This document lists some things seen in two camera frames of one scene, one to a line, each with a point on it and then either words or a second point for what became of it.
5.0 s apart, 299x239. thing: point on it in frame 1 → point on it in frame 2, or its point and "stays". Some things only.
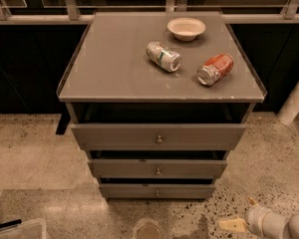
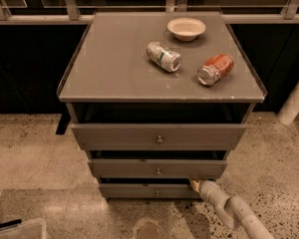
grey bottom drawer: x=157 y=190 stays
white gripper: x=254 y=217 → x=207 y=187
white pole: x=295 y=100 stays
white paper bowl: x=185 y=28 stays
